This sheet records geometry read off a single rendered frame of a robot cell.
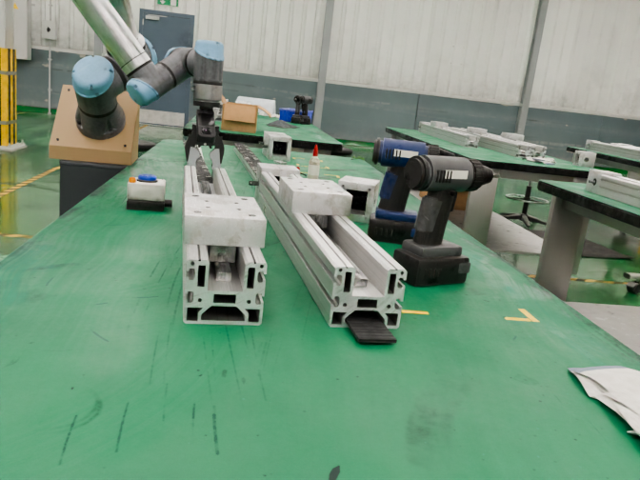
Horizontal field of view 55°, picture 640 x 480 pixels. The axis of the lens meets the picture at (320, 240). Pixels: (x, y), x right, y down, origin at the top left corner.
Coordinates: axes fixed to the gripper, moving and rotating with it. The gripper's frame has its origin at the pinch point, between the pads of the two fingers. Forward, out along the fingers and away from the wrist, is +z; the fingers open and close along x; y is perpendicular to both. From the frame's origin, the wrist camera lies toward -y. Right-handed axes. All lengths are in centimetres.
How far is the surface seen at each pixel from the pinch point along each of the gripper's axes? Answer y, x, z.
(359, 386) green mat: -110, -14, 4
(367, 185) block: -27.0, -37.7, -4.9
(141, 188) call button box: -29.6, 14.2, -1.4
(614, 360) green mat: -102, -52, 5
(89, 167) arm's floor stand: 33.1, 33.6, 4.3
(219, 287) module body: -92, 0, 0
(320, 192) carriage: -61, -19, -8
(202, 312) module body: -94, 3, 3
